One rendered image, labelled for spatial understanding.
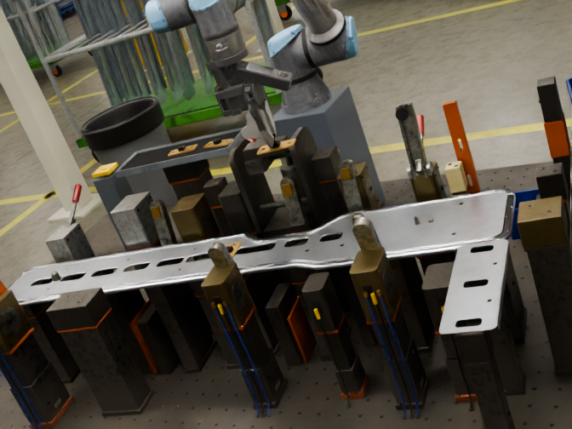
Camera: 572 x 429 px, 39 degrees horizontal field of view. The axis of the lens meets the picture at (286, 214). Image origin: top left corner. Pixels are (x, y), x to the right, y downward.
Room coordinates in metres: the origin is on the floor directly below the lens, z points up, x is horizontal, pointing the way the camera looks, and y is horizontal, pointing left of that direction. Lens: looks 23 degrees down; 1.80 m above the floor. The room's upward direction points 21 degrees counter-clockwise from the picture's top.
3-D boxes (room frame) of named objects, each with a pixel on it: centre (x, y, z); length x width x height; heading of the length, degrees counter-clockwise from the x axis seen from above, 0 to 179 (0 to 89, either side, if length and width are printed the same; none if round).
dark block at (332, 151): (1.87, -0.14, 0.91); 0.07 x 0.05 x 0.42; 153
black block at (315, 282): (1.49, 0.00, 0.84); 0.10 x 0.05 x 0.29; 153
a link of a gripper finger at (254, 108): (1.62, -0.02, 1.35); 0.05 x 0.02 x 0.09; 159
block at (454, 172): (1.65, -0.39, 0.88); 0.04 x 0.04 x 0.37; 63
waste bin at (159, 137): (4.87, 0.73, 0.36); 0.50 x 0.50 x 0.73
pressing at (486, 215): (1.78, 0.18, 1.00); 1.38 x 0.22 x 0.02; 63
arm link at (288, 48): (2.37, -0.19, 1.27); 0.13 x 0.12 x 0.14; 66
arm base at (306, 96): (2.37, -0.18, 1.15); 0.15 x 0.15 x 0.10
